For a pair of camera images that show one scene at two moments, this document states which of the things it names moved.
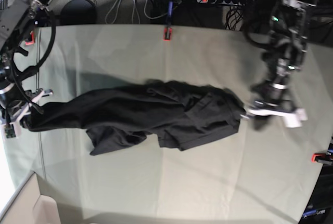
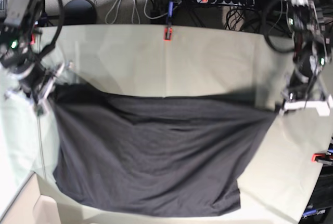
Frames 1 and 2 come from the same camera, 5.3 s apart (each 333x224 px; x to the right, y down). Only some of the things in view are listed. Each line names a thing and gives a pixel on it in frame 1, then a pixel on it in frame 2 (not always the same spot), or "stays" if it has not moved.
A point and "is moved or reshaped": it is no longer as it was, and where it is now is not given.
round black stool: x=78 y=11 stays
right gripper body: x=292 y=117 to x=323 y=107
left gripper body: x=12 y=129 to x=43 y=85
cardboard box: x=28 y=206 stays
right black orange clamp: x=324 y=158 stays
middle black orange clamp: x=167 y=31 stays
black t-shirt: x=177 y=112 is moved or reshaped
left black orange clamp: x=32 y=42 stays
